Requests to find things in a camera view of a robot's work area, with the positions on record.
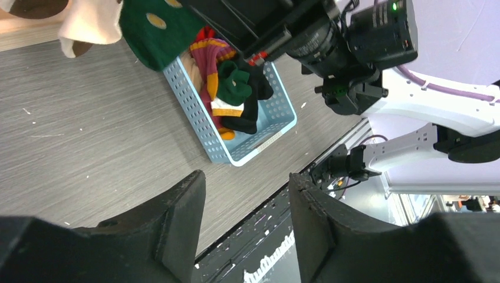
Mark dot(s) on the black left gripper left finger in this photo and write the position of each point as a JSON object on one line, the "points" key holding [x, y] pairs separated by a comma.
{"points": [[155, 241]]}

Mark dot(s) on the striped beige sock front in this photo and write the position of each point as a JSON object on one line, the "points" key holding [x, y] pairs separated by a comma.
{"points": [[193, 71]]}

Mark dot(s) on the wooden hanger stand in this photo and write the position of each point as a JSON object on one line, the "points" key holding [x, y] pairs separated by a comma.
{"points": [[18, 32]]}

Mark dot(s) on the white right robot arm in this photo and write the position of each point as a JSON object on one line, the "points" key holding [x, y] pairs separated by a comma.
{"points": [[360, 57]]}

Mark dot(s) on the green dotted sock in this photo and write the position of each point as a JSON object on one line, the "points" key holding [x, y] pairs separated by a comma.
{"points": [[233, 91], [158, 31]]}

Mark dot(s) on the green dotted sock front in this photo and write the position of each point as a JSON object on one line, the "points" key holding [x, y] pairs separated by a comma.
{"points": [[233, 91]]}

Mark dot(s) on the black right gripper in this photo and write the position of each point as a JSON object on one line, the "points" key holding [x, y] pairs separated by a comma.
{"points": [[315, 33]]}

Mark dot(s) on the light blue plastic basket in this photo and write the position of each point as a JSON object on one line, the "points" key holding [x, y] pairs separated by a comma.
{"points": [[235, 134]]}

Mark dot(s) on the beige brown-cuffed sock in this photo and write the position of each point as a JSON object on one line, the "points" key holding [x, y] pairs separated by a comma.
{"points": [[87, 23]]}

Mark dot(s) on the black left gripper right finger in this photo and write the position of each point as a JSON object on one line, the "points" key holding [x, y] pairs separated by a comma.
{"points": [[338, 243]]}

